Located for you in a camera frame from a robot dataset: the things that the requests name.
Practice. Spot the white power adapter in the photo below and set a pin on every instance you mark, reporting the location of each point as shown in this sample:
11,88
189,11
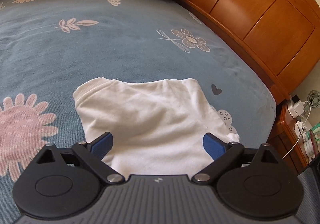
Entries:
297,109

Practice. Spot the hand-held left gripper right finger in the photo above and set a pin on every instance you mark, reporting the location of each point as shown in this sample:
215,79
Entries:
213,146

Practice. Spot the white long-sleeve printed shirt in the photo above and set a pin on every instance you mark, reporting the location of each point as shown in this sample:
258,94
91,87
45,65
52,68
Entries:
150,114

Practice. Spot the wooden nightstand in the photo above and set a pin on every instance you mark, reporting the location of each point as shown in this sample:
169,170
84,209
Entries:
285,134

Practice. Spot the person's grey clothing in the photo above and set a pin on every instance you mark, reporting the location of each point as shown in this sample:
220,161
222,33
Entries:
311,189

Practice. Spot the small white desk fan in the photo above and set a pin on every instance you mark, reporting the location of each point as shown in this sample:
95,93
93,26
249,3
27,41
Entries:
314,97

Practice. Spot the wooden bed headboard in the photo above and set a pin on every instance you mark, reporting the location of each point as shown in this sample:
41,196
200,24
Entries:
250,14

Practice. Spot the green packaged box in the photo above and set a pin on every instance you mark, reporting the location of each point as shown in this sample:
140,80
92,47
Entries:
313,139

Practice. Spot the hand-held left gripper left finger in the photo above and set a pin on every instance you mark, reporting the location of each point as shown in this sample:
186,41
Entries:
102,145

